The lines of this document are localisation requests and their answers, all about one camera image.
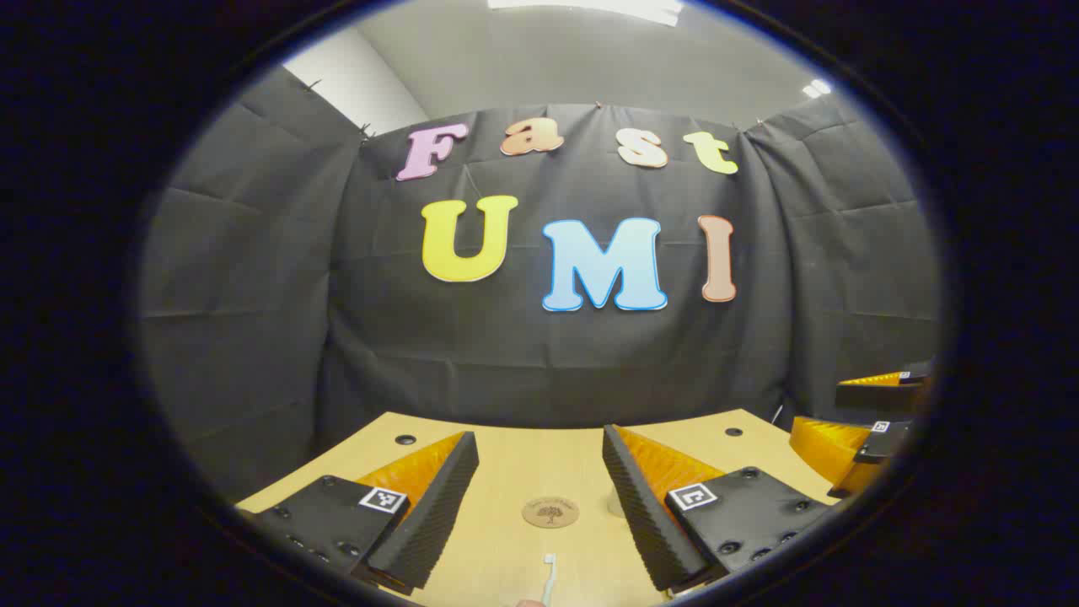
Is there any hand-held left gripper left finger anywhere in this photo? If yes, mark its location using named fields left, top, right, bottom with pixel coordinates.
left=239, top=430, right=480, bottom=596

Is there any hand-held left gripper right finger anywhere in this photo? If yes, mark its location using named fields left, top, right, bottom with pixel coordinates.
left=602, top=424, right=831, bottom=593

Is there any round cork coaster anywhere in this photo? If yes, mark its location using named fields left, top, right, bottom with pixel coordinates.
left=522, top=497, right=581, bottom=529

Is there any light wooden desktop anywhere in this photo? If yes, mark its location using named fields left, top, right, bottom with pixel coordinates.
left=234, top=409, right=844, bottom=607

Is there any black backdrop cloth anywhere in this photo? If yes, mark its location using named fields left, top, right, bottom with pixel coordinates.
left=139, top=67, right=943, bottom=502

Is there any ceiling light panel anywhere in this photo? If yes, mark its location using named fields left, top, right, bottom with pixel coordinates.
left=487, top=0, right=685, bottom=26

